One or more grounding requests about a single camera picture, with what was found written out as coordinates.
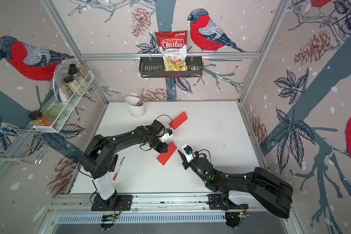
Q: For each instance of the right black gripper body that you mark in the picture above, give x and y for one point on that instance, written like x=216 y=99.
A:
x=194 y=166

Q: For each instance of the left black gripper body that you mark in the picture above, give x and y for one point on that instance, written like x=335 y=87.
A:
x=158 y=144

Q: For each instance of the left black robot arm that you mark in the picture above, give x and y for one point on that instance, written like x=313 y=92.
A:
x=99 y=158

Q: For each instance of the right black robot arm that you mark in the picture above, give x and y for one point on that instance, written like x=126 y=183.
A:
x=273 y=193

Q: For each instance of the white utensil cup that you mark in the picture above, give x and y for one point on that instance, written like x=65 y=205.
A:
x=136 y=111

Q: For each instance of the red marker pen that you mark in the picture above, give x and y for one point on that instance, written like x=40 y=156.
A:
x=119 y=167

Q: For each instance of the Chuba cassava chips bag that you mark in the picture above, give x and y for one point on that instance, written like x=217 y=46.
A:
x=173 y=47

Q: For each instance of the black-lid spice jar lower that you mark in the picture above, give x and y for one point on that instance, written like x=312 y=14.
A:
x=73 y=85

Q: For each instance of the black-lid spice jar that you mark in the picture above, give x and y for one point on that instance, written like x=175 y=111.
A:
x=73 y=85
x=79 y=72

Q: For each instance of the black-lid spice jar upper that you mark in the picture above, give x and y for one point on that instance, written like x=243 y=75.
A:
x=79 y=72

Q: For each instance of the green contents glass jar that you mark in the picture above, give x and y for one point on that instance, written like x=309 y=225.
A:
x=54 y=110

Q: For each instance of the orange spice jar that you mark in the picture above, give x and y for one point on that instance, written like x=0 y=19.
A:
x=41 y=119

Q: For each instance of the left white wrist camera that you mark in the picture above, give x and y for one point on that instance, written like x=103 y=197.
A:
x=168 y=134

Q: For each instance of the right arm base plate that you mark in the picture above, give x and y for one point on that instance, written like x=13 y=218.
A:
x=222 y=202

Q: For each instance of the aluminium mounting rail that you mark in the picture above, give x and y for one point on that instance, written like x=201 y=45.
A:
x=163 y=213

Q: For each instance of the black wire wall basket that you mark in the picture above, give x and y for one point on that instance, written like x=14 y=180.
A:
x=158 y=68

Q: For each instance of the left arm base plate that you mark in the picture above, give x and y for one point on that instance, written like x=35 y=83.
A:
x=122 y=202

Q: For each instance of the white wire spice rack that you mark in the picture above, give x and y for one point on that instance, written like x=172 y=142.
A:
x=63 y=95

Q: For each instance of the chrome wire hook rack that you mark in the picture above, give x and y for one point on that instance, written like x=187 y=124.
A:
x=22 y=146

